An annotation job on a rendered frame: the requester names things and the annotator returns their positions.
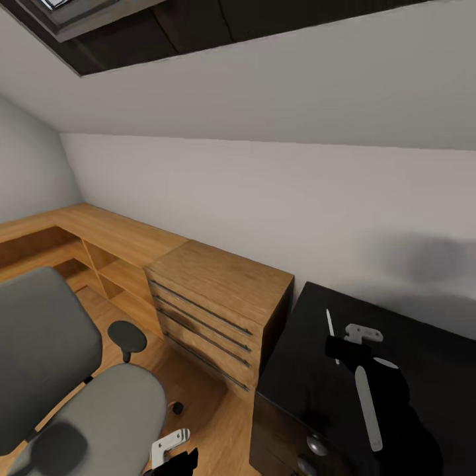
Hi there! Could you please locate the swivel chair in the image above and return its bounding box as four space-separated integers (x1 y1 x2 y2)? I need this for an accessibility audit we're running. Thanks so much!
0 266 184 476

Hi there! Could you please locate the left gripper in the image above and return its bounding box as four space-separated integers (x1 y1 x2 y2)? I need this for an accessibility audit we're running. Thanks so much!
142 448 198 476

